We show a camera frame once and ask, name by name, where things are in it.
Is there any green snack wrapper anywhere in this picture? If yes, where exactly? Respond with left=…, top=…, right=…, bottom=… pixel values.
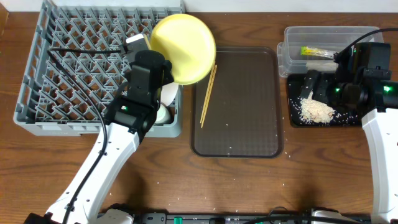
left=300, top=46, right=338, bottom=59

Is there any rice pile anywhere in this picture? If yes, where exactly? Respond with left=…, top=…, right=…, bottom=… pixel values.
left=300, top=92, right=336, bottom=123

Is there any yellow plate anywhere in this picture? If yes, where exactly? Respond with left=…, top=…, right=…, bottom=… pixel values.
left=150, top=14, right=216, bottom=85

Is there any pale green cup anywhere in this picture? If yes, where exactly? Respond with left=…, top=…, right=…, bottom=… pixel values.
left=155, top=104, right=172, bottom=125

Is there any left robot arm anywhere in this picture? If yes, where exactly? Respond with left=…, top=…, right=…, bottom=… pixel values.
left=25, top=50, right=173, bottom=223

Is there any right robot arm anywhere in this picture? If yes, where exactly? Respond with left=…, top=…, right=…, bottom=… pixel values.
left=301, top=42, right=397, bottom=223

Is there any black plastic bin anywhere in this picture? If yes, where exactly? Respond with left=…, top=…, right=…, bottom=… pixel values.
left=287, top=74, right=361, bottom=128

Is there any clear plastic bin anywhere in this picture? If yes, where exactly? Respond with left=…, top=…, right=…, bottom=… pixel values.
left=277, top=26, right=378, bottom=78

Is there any grey dish rack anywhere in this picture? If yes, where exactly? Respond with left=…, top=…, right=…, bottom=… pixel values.
left=13, top=1, right=185, bottom=136

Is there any dark brown serving tray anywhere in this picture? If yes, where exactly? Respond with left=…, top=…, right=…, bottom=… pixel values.
left=190, top=47, right=284, bottom=159

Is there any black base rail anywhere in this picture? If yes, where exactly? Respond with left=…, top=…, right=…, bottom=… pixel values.
left=96, top=212, right=374, bottom=224

